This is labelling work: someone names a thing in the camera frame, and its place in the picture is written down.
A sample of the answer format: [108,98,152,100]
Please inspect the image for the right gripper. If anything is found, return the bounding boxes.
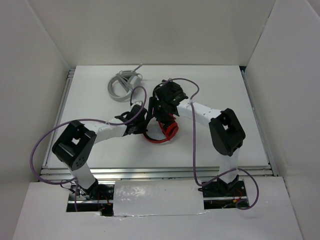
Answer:
[146,96,171,121]

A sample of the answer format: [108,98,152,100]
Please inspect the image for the red and black headphones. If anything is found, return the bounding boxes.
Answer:
[143,113,179,144]

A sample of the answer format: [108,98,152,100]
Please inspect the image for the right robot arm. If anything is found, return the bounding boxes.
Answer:
[144,81,246,196]

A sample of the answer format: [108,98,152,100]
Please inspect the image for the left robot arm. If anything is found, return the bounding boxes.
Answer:
[52,104,147,200]

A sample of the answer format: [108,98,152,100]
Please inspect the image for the white cover plate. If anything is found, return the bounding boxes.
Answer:
[113,180,205,217]

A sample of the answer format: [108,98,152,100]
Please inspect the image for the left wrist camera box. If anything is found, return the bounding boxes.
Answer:
[132,100,144,106]

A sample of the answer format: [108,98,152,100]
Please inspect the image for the aluminium rail frame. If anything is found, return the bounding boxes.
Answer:
[41,64,278,213]

